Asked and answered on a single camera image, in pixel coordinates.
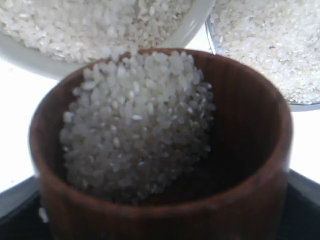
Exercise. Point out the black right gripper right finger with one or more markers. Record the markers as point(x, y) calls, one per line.
point(301, 214)

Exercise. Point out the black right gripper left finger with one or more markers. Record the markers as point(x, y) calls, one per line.
point(19, 217)

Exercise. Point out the brown wooden cup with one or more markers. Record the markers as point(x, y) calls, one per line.
point(235, 192)

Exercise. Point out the round steel rice tray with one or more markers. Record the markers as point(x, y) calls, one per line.
point(278, 38)

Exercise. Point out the white ceramic rice bowl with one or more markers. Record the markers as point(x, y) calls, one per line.
point(52, 38)

